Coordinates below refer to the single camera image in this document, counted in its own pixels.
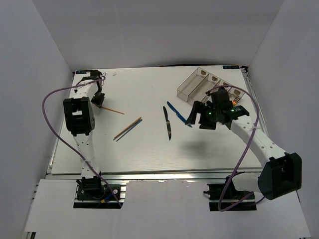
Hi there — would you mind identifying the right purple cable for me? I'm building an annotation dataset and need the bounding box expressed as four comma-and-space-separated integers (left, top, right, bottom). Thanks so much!
205, 85, 267, 212

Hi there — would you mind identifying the blue corner label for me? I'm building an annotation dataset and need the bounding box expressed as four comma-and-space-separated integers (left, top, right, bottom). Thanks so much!
222, 65, 240, 70
75, 70, 91, 74

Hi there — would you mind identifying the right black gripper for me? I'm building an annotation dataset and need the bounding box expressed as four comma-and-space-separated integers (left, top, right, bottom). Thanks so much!
185, 101, 220, 130

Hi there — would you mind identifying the purple cable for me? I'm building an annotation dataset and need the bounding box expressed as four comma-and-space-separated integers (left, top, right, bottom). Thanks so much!
41, 72, 123, 208
205, 85, 267, 212

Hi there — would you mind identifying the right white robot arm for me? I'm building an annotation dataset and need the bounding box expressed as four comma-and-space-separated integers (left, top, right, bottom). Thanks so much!
185, 86, 302, 200

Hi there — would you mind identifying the right blue corner label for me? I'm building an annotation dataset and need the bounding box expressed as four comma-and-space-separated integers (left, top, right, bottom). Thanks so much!
222, 65, 240, 70

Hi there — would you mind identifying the thin orange chopstick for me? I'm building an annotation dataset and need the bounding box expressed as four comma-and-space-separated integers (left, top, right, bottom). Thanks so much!
101, 107, 124, 115

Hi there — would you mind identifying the clear four-compartment organizer tray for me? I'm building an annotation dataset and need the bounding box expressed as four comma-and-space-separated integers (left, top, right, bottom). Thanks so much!
176, 66, 244, 106

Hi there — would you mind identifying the left blue corner label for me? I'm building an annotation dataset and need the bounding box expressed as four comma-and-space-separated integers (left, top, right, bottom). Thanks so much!
75, 70, 91, 74

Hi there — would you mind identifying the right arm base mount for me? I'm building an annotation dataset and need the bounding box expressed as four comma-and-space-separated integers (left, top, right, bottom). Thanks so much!
203, 175, 257, 212

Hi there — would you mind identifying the blue knife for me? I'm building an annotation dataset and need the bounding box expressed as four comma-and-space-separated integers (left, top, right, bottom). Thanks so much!
166, 101, 192, 127

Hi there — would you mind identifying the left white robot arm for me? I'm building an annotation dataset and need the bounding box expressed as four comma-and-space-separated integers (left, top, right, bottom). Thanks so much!
63, 70, 105, 179

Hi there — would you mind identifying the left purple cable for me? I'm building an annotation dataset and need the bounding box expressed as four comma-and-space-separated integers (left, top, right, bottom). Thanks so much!
41, 72, 123, 208

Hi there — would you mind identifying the gold fork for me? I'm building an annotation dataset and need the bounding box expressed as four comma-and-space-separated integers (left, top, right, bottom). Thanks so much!
232, 96, 241, 106

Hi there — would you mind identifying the black knife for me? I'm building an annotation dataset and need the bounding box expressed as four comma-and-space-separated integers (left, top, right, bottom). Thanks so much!
162, 106, 171, 140

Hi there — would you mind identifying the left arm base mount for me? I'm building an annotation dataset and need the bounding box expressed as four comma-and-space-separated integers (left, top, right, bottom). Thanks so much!
73, 178, 124, 209

